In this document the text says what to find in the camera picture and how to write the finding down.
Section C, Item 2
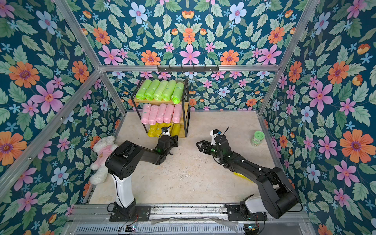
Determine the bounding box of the yellow roll top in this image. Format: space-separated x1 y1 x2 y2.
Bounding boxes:
170 123 181 137

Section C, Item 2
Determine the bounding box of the yellow roll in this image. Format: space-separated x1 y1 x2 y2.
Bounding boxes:
162 123 172 136
170 123 181 137
234 172 252 182

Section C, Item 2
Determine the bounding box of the yellow roll diagonal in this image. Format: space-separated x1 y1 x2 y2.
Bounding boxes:
155 123 165 137
147 123 159 138

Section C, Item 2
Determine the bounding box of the pink roll bottom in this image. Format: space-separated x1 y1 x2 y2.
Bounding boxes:
172 104 183 123

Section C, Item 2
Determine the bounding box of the pink roll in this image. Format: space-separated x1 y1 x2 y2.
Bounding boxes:
164 104 175 123
148 105 159 125
156 103 167 123
172 104 183 123
141 103 152 124

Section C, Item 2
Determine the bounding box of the wooden three-tier shelf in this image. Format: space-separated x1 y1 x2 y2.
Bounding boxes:
131 79 190 138

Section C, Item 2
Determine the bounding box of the green roll diagonal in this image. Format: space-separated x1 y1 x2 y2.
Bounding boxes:
171 82 184 104
136 79 152 100

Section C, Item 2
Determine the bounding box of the green roll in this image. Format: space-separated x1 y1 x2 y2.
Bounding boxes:
162 80 176 101
153 80 168 101
145 79 160 100

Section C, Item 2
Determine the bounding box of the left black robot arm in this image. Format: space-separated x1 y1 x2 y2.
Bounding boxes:
105 135 179 209

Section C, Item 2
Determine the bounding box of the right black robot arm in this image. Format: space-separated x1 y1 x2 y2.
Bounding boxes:
196 135 300 219

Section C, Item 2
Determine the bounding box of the green lidded jar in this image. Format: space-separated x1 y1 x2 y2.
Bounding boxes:
251 131 265 146

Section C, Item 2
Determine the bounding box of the white plush toy pink shirt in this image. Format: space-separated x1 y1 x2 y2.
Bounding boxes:
90 136 118 185

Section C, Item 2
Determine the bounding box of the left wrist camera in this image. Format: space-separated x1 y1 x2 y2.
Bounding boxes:
159 125 171 138

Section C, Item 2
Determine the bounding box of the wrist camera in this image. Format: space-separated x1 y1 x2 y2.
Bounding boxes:
159 125 171 138
210 129 222 146

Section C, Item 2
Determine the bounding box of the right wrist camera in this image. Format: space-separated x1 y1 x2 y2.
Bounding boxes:
210 129 222 146

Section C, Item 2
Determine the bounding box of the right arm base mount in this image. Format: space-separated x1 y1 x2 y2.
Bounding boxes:
224 194 267 221

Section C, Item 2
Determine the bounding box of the black wall hook rail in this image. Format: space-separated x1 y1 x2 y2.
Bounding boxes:
157 65 219 72

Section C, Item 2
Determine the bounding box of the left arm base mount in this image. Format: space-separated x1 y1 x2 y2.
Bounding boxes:
106 203 151 222

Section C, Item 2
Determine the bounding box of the aluminium front rail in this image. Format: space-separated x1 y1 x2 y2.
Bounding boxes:
68 204 309 224

